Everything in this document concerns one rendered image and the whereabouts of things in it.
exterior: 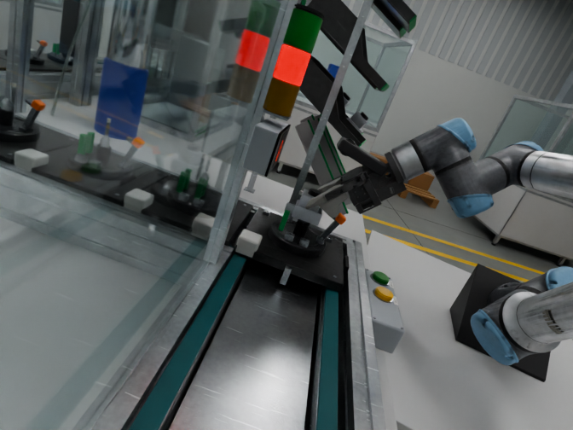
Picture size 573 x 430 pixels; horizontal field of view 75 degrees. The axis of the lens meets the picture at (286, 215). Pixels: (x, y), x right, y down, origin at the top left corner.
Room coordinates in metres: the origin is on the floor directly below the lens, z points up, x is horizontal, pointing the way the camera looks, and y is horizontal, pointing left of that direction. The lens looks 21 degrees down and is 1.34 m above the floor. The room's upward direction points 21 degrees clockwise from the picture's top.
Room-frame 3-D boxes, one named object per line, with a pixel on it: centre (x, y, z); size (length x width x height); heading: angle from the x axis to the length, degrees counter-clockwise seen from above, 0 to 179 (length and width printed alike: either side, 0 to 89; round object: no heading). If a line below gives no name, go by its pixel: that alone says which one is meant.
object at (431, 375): (0.91, -0.60, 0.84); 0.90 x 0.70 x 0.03; 169
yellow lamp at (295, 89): (0.63, 0.08, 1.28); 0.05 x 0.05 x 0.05
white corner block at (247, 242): (0.72, 0.06, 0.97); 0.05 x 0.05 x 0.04; 0
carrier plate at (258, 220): (0.82, -0.04, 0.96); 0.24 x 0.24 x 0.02; 0
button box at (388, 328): (0.73, -0.26, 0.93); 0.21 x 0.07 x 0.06; 0
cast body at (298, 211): (0.82, -0.03, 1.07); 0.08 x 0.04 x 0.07; 90
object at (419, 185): (6.33, -1.57, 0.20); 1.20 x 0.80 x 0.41; 99
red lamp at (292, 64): (0.63, 0.08, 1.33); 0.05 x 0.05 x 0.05
